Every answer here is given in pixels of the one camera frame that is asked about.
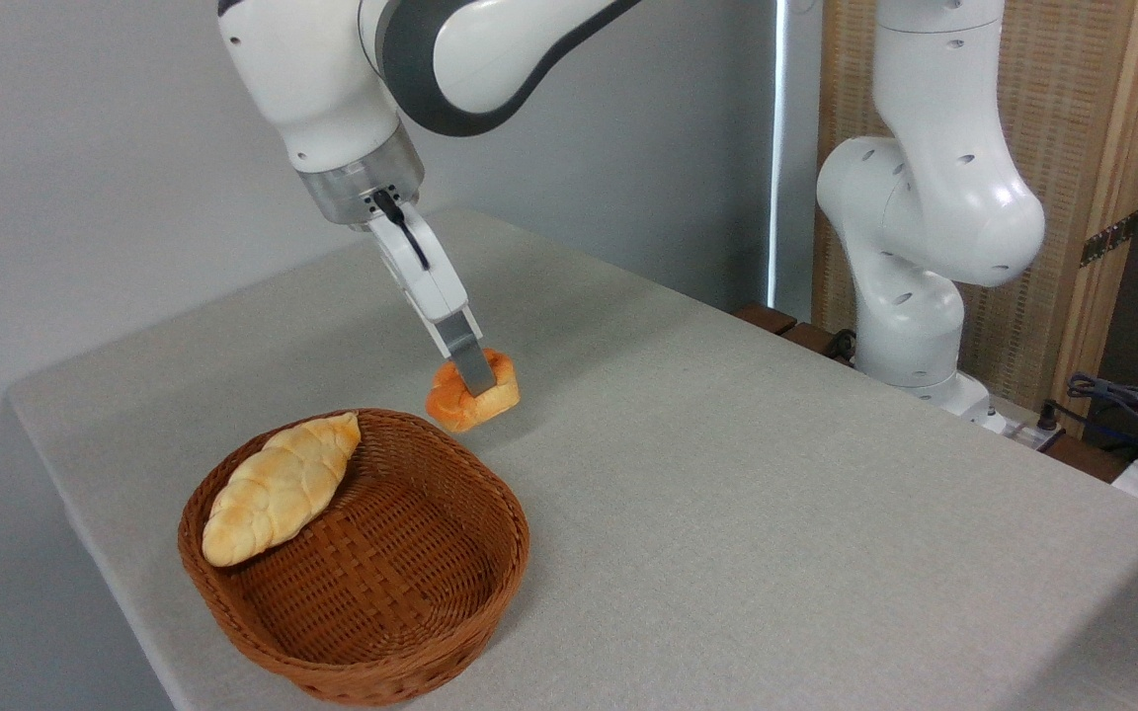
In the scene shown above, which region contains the brown wicker basket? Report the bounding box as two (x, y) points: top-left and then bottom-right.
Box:
(178, 408), (531, 707)

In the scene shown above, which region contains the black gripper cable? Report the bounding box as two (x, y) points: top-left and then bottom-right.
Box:
(371, 188), (432, 273)

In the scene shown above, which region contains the long braided pale bread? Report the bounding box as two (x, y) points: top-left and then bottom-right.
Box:
(202, 412), (363, 569)

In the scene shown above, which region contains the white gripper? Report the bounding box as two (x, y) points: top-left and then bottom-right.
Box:
(366, 202), (499, 398)

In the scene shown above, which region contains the white power strip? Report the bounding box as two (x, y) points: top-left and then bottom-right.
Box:
(996, 400), (1066, 452)

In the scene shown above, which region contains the tangle of dark cables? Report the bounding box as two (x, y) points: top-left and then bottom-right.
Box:
(1038, 373), (1138, 465)

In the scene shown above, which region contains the metal screen hinge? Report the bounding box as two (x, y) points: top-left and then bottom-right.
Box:
(1080, 210), (1138, 269)

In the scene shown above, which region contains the grey tablecloth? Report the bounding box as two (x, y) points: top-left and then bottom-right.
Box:
(6, 207), (1138, 711)

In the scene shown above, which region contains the round orange bread roll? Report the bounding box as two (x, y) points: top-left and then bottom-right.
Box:
(425, 348), (522, 434)

